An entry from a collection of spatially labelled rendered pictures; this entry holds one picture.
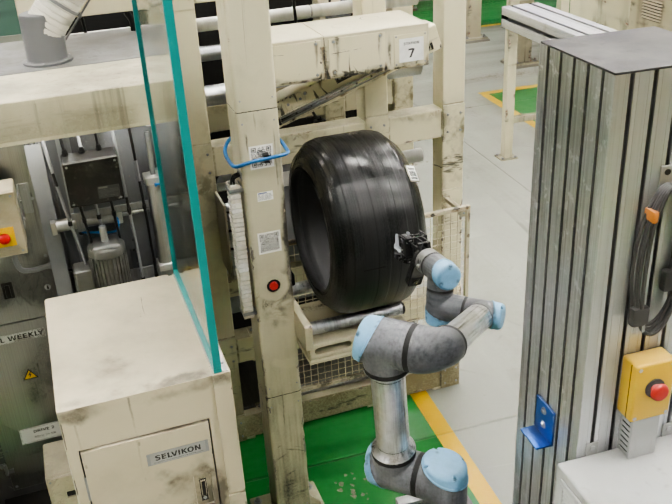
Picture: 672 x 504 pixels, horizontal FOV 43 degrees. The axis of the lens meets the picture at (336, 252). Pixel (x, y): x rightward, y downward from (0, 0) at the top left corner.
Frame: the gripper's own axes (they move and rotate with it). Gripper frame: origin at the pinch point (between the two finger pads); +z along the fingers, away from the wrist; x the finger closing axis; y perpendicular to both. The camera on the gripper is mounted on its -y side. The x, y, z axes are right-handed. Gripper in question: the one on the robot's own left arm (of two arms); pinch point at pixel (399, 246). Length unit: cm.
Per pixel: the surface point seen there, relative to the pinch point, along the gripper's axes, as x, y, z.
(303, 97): 8, 39, 59
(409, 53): -26, 51, 43
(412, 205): -7.2, 10.5, 4.6
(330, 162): 13.8, 25.0, 17.7
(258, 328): 41, -30, 28
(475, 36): -382, -37, 675
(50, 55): 89, 65, 43
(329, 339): 19.8, -35.2, 18.5
